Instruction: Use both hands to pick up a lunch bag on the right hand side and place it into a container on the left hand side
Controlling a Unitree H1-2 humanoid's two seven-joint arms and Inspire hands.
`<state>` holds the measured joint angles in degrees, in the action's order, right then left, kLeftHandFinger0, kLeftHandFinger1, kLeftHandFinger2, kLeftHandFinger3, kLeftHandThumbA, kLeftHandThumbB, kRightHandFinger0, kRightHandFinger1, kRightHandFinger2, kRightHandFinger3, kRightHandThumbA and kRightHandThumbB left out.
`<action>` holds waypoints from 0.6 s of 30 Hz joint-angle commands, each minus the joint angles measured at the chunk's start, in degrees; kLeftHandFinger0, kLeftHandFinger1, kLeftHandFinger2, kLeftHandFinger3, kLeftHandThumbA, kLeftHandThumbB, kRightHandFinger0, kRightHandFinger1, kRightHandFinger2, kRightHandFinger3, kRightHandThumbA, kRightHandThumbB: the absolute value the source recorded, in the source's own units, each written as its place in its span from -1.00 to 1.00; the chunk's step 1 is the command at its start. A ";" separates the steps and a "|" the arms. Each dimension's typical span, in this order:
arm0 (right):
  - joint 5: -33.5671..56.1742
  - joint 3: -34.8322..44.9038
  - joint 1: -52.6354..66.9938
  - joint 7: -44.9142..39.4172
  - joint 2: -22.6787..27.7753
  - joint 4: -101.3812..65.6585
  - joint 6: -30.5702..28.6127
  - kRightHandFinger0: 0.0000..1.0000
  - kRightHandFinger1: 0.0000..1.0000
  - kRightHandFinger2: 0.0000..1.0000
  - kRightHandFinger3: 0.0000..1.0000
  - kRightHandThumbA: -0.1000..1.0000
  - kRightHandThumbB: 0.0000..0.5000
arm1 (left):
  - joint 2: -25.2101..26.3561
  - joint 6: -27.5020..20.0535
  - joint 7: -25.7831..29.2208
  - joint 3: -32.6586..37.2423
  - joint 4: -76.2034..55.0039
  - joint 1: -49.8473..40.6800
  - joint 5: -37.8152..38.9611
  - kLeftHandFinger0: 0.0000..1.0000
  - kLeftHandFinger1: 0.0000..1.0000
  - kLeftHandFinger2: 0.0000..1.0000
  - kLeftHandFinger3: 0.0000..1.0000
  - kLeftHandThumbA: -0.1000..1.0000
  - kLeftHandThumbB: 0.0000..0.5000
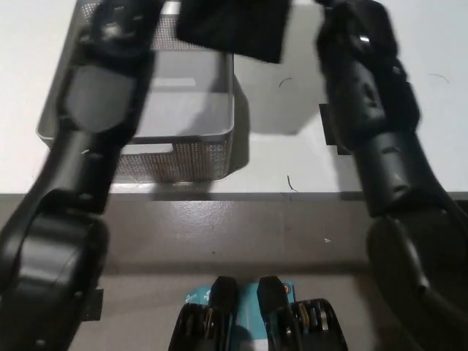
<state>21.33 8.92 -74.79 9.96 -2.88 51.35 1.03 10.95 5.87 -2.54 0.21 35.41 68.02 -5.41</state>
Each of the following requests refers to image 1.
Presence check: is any grey perforated plastic basket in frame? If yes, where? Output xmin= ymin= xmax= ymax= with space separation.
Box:
xmin=35 ymin=0 xmax=237 ymax=184

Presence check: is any black tape patch cross shaped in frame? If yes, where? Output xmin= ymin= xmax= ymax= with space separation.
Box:
xmin=319 ymin=103 xmax=361 ymax=156

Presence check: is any black floor tape patch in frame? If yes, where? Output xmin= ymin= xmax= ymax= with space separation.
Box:
xmin=85 ymin=288 xmax=105 ymax=323

